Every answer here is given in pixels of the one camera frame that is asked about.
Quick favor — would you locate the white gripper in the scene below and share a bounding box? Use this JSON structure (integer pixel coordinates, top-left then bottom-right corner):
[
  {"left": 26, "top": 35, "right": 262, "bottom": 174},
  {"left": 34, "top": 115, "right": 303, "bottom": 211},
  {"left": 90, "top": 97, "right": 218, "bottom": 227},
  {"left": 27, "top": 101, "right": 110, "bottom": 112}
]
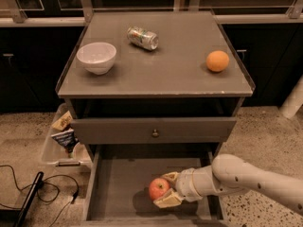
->
[{"left": 153, "top": 168, "right": 203, "bottom": 208}]

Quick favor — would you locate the red apple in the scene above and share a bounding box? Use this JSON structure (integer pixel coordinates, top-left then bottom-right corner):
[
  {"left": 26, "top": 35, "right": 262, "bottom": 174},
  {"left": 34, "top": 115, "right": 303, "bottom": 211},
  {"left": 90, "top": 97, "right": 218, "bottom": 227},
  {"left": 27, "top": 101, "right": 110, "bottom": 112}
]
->
[{"left": 149, "top": 178, "right": 170, "bottom": 201}]

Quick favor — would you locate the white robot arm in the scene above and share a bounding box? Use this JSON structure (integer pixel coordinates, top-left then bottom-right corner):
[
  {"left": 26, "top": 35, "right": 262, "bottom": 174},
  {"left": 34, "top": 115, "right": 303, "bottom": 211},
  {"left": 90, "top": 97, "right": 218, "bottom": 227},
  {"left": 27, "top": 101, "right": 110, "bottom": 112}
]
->
[{"left": 152, "top": 113, "right": 303, "bottom": 215}]

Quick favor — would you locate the open grey middle drawer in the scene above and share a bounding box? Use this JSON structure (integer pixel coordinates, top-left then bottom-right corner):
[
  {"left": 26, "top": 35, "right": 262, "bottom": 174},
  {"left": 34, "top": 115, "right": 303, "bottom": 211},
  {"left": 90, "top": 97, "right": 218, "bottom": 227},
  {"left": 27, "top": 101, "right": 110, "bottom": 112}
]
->
[{"left": 82, "top": 148, "right": 229, "bottom": 227}]

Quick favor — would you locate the brass drawer knob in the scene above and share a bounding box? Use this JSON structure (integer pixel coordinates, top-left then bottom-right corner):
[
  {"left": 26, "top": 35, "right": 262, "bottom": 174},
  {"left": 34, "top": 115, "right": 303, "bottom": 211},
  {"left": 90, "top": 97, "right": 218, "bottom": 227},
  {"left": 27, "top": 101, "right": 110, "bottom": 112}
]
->
[{"left": 151, "top": 129, "right": 159, "bottom": 138}]

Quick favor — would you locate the grey wooden drawer cabinet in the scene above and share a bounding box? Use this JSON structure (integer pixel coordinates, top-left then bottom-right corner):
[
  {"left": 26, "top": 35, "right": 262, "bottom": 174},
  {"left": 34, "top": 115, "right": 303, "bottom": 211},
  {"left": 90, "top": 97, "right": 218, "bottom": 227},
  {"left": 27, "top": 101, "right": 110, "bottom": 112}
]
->
[{"left": 55, "top": 10, "right": 256, "bottom": 227}]

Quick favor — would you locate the closed grey top drawer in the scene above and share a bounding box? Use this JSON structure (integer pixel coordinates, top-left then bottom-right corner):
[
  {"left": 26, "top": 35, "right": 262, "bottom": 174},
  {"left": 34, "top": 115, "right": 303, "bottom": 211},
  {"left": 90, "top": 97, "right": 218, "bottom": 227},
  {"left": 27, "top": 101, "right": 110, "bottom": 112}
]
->
[{"left": 71, "top": 117, "right": 236, "bottom": 145}]

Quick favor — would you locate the dark blue snack bag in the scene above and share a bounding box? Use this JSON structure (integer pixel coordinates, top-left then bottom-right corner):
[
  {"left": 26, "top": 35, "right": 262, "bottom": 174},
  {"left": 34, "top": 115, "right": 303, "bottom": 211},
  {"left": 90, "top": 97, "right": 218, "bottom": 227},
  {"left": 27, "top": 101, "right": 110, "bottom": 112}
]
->
[{"left": 51, "top": 129, "right": 79, "bottom": 153}]

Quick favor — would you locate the clear plastic storage bin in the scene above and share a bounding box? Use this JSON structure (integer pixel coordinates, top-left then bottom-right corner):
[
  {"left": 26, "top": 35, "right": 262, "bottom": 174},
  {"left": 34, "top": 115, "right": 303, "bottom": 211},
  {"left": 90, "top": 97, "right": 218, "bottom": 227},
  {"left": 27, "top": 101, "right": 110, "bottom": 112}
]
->
[{"left": 40, "top": 103, "right": 93, "bottom": 168}]

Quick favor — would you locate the tan snack packet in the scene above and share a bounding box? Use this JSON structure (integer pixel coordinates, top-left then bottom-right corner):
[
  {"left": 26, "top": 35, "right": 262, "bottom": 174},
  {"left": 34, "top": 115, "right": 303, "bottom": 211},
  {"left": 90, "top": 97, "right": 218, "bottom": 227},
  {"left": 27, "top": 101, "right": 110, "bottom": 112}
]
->
[{"left": 52, "top": 111, "right": 73, "bottom": 131}]

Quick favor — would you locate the orange fruit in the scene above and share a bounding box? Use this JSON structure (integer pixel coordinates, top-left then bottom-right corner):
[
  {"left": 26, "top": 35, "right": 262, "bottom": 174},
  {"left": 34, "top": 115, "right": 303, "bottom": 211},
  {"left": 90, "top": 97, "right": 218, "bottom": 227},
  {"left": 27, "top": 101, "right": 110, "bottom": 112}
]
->
[{"left": 206, "top": 50, "right": 229, "bottom": 72}]

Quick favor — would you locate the white ceramic bowl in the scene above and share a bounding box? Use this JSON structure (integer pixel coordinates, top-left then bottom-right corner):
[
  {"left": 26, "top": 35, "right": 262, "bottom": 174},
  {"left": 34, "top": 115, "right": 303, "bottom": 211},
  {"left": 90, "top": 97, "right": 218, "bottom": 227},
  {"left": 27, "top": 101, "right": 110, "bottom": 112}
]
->
[{"left": 76, "top": 42, "right": 116, "bottom": 75}]

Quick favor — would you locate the crushed soda can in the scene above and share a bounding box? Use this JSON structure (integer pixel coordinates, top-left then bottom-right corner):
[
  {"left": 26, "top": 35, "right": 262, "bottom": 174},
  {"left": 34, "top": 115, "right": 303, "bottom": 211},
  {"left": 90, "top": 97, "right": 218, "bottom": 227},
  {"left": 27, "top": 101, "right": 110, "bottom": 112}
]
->
[{"left": 127, "top": 26, "right": 159, "bottom": 51}]

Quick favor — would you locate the black bar on floor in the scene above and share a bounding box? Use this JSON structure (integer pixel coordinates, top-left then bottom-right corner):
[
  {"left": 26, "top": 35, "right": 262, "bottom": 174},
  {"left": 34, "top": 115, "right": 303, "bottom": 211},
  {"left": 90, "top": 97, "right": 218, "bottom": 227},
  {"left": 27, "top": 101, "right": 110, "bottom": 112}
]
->
[{"left": 13, "top": 171, "right": 44, "bottom": 227}]

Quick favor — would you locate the black cable on floor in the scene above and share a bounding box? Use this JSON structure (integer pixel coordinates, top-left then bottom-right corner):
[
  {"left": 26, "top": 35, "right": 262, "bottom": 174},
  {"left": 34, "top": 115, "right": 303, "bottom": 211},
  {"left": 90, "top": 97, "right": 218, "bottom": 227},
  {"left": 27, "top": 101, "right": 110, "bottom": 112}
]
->
[{"left": 0, "top": 164, "right": 80, "bottom": 227}]

